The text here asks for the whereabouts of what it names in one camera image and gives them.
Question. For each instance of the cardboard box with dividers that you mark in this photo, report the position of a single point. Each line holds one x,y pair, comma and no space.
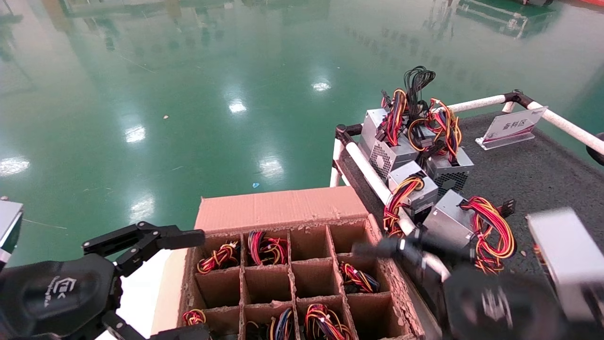
283,208

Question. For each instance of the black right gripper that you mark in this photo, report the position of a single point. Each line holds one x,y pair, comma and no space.
500,307

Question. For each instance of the white pipe cart frame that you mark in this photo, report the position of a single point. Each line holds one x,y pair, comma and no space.
363,166

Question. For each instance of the silver power supply honeycomb vent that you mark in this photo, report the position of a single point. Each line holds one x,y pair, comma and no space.
383,159

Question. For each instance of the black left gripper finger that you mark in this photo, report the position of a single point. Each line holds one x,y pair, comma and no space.
184,238

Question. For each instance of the silver power supply plain face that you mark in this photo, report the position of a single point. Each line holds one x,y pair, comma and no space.
375,120

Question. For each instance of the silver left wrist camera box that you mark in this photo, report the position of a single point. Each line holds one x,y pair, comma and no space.
9,217

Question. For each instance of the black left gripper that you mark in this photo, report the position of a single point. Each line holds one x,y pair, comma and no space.
47,293

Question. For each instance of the black foam cart mat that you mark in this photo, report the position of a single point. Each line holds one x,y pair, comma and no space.
519,179

